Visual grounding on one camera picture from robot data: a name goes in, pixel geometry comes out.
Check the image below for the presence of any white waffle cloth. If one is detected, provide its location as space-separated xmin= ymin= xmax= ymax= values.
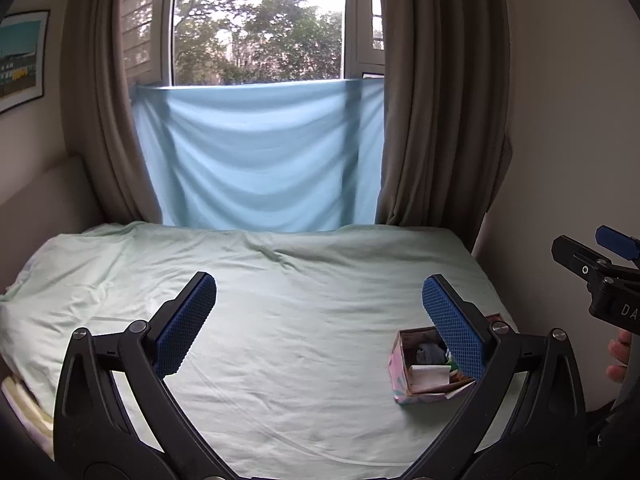
xmin=408 ymin=364 xmax=450 ymax=394

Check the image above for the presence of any green wet wipes pack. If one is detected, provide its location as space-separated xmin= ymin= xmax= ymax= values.
xmin=446 ymin=351 xmax=462 ymax=376

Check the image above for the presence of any person right hand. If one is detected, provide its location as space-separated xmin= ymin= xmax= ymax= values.
xmin=605 ymin=330 xmax=632 ymax=384

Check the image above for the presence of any grey rolled sock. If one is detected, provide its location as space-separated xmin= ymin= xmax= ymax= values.
xmin=416 ymin=342 xmax=448 ymax=365

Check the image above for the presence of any cardboard storage box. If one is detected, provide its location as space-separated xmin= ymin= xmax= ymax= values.
xmin=387 ymin=326 xmax=492 ymax=405

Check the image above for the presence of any brown right curtain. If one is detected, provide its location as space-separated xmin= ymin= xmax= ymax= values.
xmin=376 ymin=0 xmax=512 ymax=249

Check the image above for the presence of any brown curtain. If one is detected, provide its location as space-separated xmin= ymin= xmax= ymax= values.
xmin=376 ymin=0 xmax=512 ymax=249
xmin=60 ymin=0 xmax=162 ymax=223

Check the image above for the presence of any pale green bed sheet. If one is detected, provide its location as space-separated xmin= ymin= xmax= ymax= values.
xmin=1 ymin=222 xmax=506 ymax=479

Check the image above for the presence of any beige bed headboard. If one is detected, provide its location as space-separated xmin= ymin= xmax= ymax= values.
xmin=0 ymin=156 xmax=105 ymax=289

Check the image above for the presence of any brown left curtain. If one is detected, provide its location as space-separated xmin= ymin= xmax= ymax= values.
xmin=60 ymin=0 xmax=162 ymax=223

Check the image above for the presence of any light blue window cloth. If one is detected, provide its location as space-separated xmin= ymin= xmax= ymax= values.
xmin=132 ymin=79 xmax=384 ymax=233

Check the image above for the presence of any framed wall picture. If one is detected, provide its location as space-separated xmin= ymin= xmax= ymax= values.
xmin=0 ymin=10 xmax=50 ymax=114

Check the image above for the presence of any window frame with glass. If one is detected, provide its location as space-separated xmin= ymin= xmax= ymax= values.
xmin=120 ymin=0 xmax=384 ymax=86

